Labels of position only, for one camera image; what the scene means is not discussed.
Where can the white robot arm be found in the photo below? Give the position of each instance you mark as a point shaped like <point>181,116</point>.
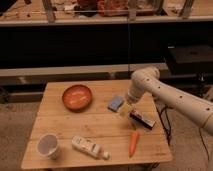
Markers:
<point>198,110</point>

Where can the white plastic cup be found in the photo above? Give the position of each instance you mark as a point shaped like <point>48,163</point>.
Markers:
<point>48,146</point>

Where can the orange ceramic bowl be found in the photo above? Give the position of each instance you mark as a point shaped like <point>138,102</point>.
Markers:
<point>77,97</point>

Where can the white lotion bottle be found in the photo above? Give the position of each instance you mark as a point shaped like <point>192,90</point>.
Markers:
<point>89,147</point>

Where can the long background workbench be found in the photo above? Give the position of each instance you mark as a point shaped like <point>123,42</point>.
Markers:
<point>99,12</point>

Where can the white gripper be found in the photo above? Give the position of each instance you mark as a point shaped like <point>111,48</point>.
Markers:
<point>133,95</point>

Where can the blue sponge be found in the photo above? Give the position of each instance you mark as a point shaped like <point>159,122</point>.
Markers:
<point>115,103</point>

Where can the black equipment case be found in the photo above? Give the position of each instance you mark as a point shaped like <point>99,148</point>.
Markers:
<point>190,59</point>

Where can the wooden table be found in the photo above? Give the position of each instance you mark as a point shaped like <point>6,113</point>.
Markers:
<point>98,124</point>

